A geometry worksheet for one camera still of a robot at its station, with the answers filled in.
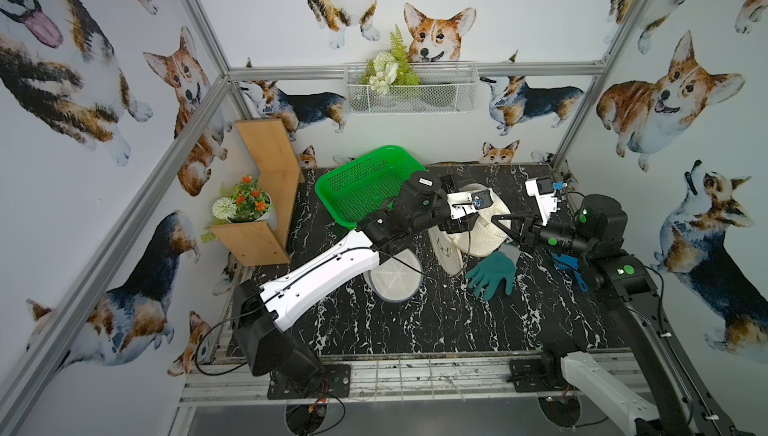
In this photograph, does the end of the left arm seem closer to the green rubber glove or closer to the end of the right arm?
the end of the right arm

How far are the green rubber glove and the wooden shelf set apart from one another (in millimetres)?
591

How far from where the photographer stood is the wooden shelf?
84cm

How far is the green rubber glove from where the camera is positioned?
896mm

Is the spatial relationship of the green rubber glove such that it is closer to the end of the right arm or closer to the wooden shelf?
the end of the right arm

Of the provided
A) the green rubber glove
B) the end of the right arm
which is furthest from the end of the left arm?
the green rubber glove

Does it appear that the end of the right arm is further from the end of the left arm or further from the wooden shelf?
the wooden shelf
